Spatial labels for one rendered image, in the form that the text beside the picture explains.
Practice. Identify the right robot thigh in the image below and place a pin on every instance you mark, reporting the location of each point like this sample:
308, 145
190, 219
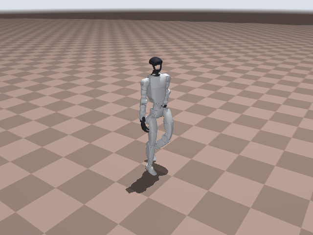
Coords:
152, 122

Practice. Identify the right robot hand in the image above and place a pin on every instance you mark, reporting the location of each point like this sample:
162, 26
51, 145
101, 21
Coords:
143, 125

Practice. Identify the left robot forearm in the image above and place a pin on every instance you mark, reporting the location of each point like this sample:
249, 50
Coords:
165, 101

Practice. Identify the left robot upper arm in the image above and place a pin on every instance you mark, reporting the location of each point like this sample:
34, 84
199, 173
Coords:
168, 78

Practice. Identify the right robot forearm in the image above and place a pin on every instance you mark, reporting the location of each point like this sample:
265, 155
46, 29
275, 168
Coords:
142, 110

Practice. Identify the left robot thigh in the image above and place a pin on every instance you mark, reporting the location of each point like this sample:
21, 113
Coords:
168, 125

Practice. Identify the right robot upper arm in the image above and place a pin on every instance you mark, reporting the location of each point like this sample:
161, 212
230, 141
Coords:
144, 86

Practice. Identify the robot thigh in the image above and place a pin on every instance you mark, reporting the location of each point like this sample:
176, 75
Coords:
152, 122
168, 125

